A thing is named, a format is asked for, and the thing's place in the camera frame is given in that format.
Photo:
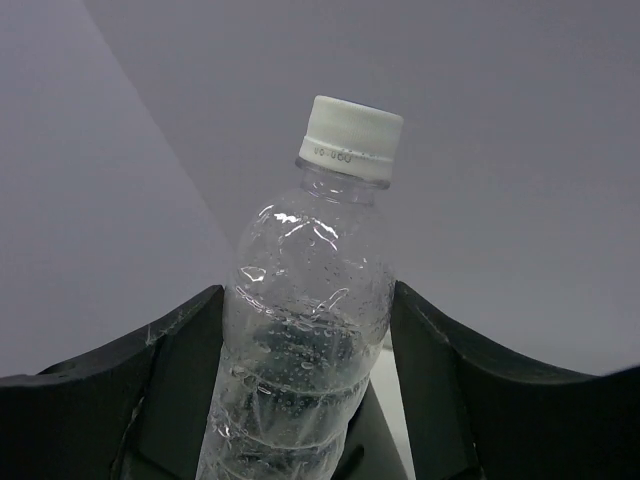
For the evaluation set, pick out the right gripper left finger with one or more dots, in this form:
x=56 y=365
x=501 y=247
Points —
x=135 y=408

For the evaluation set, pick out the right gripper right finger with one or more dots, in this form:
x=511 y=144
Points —
x=478 y=410

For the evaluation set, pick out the clear bottle without label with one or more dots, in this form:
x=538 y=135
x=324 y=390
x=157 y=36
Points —
x=307 y=306

